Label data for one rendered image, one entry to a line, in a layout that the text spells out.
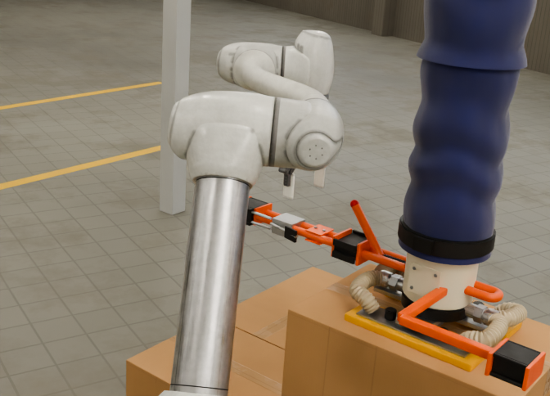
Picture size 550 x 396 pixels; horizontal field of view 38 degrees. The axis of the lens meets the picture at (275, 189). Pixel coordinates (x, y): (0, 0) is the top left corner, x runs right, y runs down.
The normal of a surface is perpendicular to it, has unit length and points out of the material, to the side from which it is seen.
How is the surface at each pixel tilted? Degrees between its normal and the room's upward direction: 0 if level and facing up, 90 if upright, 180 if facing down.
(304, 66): 87
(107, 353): 0
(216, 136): 61
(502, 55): 80
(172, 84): 90
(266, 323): 0
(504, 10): 76
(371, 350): 90
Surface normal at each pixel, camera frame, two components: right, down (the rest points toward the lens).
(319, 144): 0.12, 0.39
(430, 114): -0.83, -0.12
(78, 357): 0.07, -0.94
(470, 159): 0.33, 0.03
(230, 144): 0.11, -0.14
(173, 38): -0.62, 0.22
